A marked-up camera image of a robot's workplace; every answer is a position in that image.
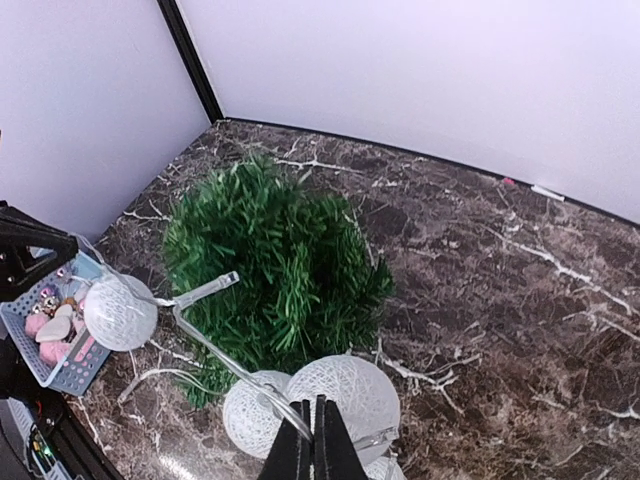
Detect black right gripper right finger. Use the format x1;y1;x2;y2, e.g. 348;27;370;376
314;395;368;480

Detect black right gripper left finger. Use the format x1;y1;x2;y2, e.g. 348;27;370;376
257;419;313;480

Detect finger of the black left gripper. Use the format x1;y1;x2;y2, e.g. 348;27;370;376
0;200;79;302

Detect white ball string lights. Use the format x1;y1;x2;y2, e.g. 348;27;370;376
75;235;411;480

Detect small green christmas tree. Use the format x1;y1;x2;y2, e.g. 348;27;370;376
162;155;396;409

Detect light blue plastic basket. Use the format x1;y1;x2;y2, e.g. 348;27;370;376
1;253;110;397

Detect pink bauble ornaments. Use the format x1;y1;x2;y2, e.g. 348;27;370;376
24;267;91;368

